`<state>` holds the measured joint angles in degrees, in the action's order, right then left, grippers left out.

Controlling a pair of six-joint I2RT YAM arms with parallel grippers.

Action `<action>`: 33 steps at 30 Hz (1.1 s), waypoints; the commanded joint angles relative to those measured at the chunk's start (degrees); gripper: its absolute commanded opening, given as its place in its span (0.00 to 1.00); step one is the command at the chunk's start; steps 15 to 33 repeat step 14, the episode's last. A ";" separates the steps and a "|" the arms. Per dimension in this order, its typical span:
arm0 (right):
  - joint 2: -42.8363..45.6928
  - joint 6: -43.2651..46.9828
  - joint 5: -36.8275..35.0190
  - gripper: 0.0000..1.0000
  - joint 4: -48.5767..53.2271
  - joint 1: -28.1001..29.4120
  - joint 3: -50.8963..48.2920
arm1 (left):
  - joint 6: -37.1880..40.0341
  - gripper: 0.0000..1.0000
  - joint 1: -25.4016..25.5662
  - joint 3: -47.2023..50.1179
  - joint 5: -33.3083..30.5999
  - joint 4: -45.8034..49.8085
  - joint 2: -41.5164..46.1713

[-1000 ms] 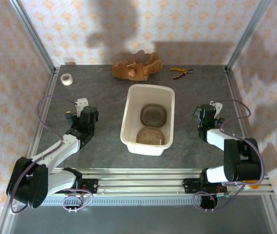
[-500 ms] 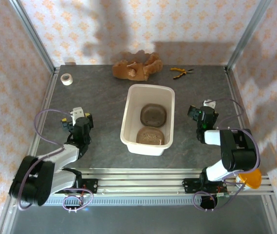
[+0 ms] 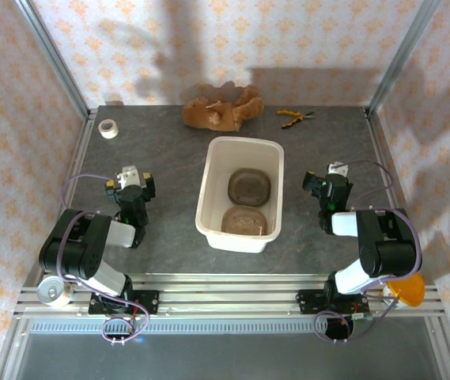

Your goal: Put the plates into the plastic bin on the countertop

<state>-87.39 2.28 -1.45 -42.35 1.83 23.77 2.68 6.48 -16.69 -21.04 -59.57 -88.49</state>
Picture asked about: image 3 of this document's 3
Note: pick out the white plastic bin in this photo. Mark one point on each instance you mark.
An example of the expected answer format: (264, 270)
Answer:
(240, 243)

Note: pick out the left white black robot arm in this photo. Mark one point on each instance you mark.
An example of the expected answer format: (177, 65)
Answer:
(74, 253)

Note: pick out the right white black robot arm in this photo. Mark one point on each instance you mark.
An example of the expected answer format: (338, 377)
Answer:
(386, 249)

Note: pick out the white tape roll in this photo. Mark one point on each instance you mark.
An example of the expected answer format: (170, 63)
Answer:
(113, 133)

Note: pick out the brown plush toy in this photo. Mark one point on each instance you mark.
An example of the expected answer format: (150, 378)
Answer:
(209, 115)

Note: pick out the orange plastic lid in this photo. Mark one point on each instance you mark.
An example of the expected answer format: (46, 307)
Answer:
(406, 291)

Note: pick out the silver metal can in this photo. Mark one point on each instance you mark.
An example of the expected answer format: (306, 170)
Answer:
(52, 293)

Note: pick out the small green circuit board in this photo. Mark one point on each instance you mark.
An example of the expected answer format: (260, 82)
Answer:
(362, 316)

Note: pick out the slotted metal vent strip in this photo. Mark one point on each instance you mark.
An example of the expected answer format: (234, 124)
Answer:
(228, 327)

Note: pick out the grey metal sheet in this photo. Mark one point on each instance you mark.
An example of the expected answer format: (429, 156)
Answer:
(228, 356)

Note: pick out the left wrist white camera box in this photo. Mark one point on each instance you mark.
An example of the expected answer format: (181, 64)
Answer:
(129, 176)

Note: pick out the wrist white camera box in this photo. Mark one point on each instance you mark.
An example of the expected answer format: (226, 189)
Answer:
(129, 176)
(337, 169)

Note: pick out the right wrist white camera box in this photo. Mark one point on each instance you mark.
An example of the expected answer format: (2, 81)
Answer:
(337, 169)

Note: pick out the aluminium table side rail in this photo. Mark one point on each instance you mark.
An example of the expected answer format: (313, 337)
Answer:
(380, 138)
(77, 158)

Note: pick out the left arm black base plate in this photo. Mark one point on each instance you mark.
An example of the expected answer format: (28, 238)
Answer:
(149, 299)

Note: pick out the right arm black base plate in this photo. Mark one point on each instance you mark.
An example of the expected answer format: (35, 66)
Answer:
(307, 301)

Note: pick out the long aluminium mounting rail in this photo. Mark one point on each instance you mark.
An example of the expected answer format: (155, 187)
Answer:
(228, 293)

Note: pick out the aluminium frame post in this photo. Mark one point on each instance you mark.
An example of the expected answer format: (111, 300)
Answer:
(54, 59)
(402, 55)

